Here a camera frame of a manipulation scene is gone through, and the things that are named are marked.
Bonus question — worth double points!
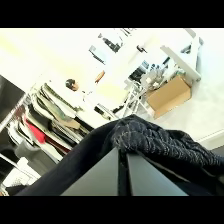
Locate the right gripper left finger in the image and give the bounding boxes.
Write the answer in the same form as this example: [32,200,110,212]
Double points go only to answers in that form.
[61,146,120,197]

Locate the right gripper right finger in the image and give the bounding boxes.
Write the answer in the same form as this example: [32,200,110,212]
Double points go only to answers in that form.
[126,152,189,197]

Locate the dark blue jeans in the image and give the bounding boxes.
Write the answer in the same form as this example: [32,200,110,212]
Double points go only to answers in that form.
[15,114,224,197]

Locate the brown cardboard box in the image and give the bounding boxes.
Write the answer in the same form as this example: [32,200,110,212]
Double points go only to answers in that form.
[145,74,193,120]

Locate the person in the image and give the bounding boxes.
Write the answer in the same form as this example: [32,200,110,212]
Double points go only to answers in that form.
[64,69,107,107]

